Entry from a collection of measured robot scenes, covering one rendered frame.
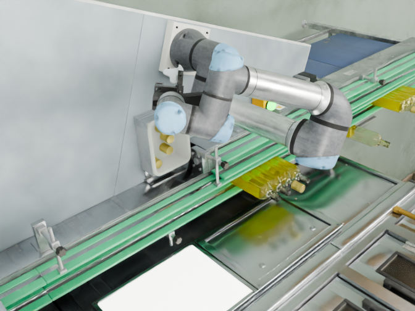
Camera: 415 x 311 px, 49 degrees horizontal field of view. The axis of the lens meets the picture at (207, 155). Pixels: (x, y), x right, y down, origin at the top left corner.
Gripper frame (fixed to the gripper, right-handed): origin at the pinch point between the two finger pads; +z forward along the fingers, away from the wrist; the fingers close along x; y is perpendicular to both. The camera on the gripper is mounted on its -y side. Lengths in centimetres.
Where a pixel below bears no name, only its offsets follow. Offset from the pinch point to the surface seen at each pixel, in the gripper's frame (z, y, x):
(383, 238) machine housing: 9, -82, 52
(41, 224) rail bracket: -14, 38, 42
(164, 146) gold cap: 21.8, 3.6, 26.6
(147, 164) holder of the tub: 16.7, 9.1, 32.3
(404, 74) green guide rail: 108, -125, 3
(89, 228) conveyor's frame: -3, 26, 49
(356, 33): 160, -112, -13
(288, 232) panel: 11, -46, 53
